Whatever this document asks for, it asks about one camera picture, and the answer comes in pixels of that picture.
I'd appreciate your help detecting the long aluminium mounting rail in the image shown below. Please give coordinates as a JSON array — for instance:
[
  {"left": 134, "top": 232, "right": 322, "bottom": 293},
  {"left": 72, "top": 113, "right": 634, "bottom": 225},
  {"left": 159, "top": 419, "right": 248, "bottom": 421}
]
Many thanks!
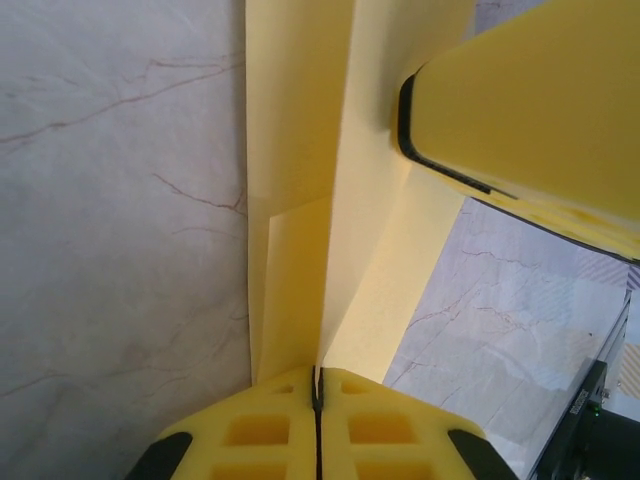
[{"left": 597, "top": 288, "right": 640, "bottom": 367}]

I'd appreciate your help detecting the yellow square paper sheet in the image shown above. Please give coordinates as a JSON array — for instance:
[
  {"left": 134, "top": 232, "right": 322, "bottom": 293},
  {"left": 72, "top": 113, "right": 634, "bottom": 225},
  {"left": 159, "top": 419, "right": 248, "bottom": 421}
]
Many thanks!
[{"left": 244, "top": 0, "right": 476, "bottom": 387}]

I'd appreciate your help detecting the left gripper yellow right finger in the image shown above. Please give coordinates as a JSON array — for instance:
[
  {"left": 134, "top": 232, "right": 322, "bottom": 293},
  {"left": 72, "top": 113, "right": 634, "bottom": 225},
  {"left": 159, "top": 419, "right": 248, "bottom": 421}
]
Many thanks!
[{"left": 319, "top": 367, "right": 516, "bottom": 480}]

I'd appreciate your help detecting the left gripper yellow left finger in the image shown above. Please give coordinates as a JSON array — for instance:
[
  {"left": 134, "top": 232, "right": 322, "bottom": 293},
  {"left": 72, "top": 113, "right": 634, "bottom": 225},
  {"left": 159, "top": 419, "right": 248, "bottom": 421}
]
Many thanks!
[{"left": 127, "top": 364, "right": 319, "bottom": 480}]

